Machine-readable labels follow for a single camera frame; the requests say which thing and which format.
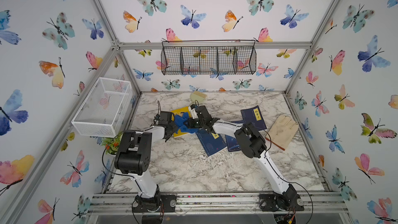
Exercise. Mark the potted flower plant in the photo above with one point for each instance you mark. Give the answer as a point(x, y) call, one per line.
point(112, 144)

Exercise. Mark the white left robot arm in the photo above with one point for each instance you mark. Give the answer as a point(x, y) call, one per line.
point(133, 159)

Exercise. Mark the yellow illustrated book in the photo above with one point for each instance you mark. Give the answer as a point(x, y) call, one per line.
point(178, 111)

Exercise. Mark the black wire wall basket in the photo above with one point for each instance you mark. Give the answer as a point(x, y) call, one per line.
point(208, 57)

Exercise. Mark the dark blue horse-cover book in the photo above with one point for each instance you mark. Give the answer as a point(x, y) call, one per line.
point(254, 116)

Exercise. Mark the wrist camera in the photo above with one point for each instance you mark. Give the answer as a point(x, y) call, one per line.
point(164, 116)
point(199, 111)

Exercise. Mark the blue Little Prince book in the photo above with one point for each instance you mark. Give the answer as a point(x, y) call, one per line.
point(232, 143)

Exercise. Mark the white mesh wall basket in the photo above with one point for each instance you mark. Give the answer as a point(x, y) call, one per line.
point(103, 109)

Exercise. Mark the dark blue Chinese book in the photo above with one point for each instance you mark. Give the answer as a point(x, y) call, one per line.
point(212, 143)

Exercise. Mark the green scrub brush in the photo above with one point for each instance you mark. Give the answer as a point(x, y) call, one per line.
point(198, 97)

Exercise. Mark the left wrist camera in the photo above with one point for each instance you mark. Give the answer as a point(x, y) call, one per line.
point(164, 116)

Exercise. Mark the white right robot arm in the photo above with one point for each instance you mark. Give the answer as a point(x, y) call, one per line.
point(253, 145)

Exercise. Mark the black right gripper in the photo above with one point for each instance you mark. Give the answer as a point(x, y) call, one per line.
point(188, 123)

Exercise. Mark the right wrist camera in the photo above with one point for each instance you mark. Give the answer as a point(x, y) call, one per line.
point(199, 111)

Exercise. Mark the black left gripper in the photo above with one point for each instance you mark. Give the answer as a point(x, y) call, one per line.
point(174, 128)

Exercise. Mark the blue cloth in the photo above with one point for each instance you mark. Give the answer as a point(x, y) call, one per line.
point(180, 120)

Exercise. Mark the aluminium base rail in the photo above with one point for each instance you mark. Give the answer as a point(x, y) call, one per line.
point(315, 202)

